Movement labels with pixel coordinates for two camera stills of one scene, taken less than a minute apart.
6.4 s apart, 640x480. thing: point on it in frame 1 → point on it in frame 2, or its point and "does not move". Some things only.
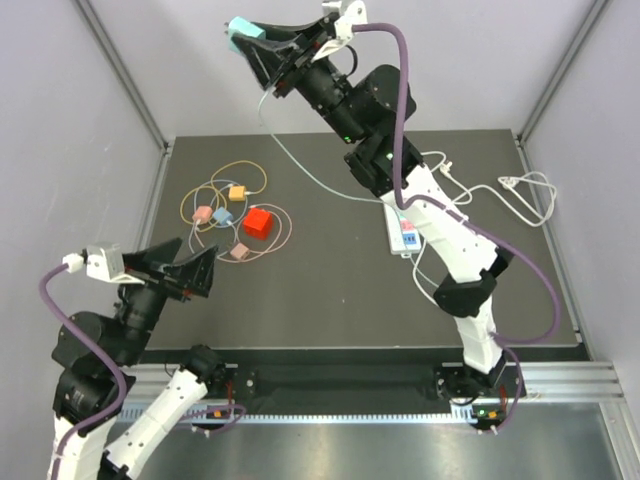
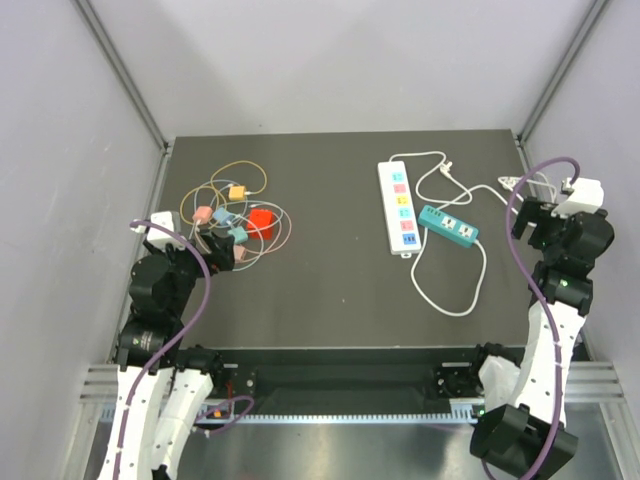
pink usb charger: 202,213 does not move
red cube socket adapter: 258,223 does not move
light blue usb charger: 222,215 does not move
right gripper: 287,59 → 540,212
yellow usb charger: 237,193 does not move
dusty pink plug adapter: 240,251 does not move
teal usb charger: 239,25 → 239,234
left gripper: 194,275 → 221,257
